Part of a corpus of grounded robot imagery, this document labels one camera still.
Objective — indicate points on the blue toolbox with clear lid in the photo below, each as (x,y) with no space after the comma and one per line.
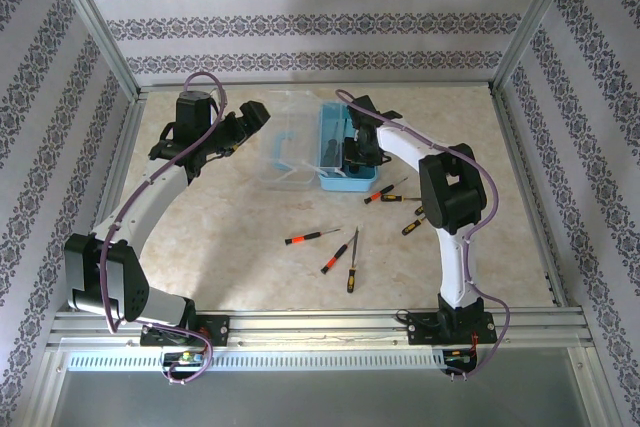
(350,182)

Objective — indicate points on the black orange precision screwdriver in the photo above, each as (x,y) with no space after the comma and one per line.
(305,237)
(376,197)
(336,256)

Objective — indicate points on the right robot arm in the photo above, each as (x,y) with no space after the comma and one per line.
(452,187)

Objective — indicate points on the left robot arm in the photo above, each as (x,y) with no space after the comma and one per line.
(155,199)

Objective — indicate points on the small controller circuit board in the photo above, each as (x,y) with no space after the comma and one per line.
(185,358)
(457,357)

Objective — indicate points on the grey metal panel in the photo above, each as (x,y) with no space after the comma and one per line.
(320,397)

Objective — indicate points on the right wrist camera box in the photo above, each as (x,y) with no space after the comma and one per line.
(356,134)

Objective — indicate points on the aluminium back rail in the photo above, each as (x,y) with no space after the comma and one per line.
(425,83)

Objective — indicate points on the aluminium side rail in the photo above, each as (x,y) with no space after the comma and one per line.
(112,197)
(522,172)

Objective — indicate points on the aluminium frame post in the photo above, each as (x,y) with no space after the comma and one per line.
(94,22)
(531,22)

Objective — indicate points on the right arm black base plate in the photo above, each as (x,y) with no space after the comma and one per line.
(420,329)

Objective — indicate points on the aluminium mounting rail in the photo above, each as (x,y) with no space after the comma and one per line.
(320,332)

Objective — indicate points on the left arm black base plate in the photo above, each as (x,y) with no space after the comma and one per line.
(220,329)

